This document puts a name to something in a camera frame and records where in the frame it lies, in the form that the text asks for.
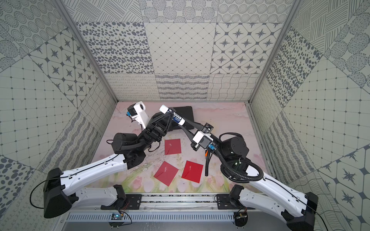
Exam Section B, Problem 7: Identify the white blue glue stick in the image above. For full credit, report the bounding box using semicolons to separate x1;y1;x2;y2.
160;105;186;126

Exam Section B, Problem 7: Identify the red envelope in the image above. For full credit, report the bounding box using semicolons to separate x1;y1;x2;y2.
154;161;179;186
165;139;182;155
181;161;203;183

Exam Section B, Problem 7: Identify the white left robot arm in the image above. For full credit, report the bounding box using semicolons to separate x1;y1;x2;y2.
43;109;185;218

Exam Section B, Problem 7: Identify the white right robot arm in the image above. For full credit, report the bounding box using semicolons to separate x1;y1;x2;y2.
173;115;319;231

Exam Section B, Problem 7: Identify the black plastic tool case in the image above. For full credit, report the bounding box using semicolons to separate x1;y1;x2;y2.
169;106;194;131

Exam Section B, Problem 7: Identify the left green circuit board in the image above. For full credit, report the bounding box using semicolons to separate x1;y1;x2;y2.
108;213;124;228

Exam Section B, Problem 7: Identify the right round circuit board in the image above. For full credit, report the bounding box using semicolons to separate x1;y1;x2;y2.
234;212;248;227

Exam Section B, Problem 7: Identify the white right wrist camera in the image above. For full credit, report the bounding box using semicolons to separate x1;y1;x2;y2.
193;131;216;151

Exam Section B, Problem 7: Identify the black corrugated cable conduit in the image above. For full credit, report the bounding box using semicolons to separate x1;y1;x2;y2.
204;132;265;184

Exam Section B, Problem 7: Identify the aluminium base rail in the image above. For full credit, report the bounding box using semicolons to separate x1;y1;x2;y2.
110;193;244;211

